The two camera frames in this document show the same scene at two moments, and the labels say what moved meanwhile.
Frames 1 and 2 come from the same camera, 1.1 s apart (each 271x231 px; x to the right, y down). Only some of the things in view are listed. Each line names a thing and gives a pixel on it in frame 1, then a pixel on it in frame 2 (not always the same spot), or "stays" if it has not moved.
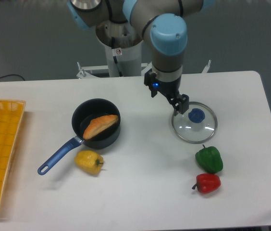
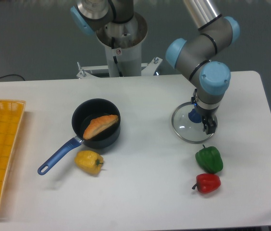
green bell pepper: [210, 159] stays
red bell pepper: [206, 183] stays
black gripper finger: [180, 104] to [209, 124]
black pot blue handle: [86, 111] stays
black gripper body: [168, 89] to [205, 114]
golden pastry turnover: [98, 124] stays
